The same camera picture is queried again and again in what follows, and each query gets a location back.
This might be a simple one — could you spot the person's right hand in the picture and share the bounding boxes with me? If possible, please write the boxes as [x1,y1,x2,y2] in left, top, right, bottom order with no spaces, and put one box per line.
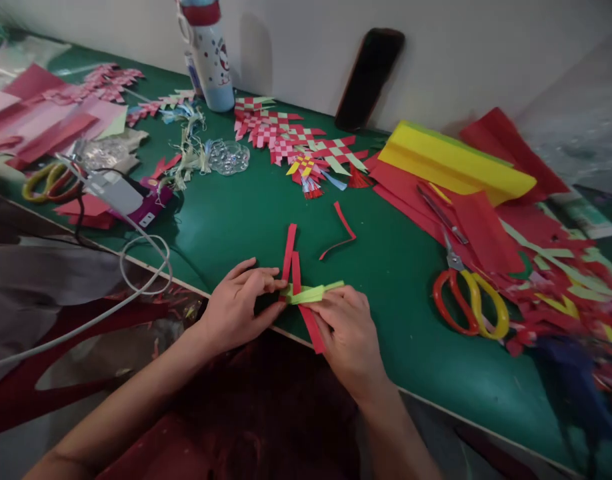
[313,287,388,397]

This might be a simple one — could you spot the person's left hand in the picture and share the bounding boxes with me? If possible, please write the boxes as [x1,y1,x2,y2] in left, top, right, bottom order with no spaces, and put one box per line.
[199,257,289,355]

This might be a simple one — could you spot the green paper strip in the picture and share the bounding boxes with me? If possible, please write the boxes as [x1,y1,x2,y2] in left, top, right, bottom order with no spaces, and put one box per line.
[279,280,347,307]

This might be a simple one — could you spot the long red paper strip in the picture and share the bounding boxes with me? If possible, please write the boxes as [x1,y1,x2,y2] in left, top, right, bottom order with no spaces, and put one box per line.
[289,251,328,355]
[279,223,299,302]

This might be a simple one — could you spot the curled red paper strip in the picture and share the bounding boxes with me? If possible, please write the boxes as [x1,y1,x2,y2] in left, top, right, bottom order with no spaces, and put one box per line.
[319,201,357,261]

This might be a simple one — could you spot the person's body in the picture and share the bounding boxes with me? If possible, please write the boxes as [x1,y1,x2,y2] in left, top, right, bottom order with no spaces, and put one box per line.
[98,335,362,480]

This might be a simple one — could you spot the purple white glue gun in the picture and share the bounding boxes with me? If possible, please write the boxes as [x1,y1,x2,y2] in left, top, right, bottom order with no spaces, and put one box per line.
[81,169,175,232]

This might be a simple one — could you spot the clear plastic flower tray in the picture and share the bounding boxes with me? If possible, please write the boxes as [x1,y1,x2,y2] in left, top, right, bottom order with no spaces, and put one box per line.
[79,139,126,170]
[207,140,251,177]

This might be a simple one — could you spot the slim red grey cutter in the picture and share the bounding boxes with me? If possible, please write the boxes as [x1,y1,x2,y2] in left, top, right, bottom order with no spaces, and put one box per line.
[416,183,471,246]

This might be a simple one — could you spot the red tassel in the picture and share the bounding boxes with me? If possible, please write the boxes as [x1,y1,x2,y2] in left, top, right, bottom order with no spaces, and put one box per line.
[347,165,376,191]

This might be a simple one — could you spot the bundle of pale paper tassels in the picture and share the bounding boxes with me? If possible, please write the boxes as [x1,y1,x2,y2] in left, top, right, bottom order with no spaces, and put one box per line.
[159,102,215,194]

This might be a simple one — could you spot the stack of red paper sheets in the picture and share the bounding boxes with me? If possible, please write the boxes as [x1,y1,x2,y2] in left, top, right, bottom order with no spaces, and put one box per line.
[364,107,573,277]

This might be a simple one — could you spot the small red paper pieces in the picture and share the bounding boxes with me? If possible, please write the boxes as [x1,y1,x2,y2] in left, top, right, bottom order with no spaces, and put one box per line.
[53,193,118,231]

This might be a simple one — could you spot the group of woven paper fish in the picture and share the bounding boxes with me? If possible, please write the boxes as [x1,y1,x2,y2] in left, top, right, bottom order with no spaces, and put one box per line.
[233,95,372,201]

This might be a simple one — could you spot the folded yellow paper stack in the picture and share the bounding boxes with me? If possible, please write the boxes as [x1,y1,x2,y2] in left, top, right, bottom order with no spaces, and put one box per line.
[377,119,538,209]

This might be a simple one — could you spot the grey cloth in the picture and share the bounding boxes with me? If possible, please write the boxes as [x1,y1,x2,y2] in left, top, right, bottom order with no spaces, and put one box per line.
[0,235,137,391]

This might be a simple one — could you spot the pink white woven ornament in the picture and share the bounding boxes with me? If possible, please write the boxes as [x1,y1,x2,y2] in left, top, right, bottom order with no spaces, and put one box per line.
[125,89,198,128]

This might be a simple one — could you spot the pile of paper scraps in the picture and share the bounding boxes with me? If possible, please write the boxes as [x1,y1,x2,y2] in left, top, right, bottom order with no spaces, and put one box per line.
[499,231,612,416]

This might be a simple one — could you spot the red plastic stool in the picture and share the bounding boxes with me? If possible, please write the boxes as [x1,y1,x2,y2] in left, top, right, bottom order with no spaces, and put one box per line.
[0,299,207,442]

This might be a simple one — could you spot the white bottle with red lid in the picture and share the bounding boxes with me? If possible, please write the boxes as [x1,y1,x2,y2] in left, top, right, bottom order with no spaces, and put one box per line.
[175,0,237,113]

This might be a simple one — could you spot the pink woven paper ornament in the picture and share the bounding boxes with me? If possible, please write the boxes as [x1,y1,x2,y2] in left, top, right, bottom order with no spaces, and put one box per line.
[81,63,145,105]

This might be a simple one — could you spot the black phone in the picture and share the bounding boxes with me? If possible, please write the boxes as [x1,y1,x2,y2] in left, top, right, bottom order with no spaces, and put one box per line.
[334,27,407,133]

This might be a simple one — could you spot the white green glue tube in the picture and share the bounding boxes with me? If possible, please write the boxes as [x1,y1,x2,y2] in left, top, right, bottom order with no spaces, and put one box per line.
[549,193,612,240]

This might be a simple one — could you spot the stack of pink red sheets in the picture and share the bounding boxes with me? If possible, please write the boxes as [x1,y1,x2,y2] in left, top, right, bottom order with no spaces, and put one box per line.
[0,63,131,172]

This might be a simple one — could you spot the white cable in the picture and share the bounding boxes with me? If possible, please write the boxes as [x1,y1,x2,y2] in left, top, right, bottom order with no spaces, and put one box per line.
[0,232,175,372]

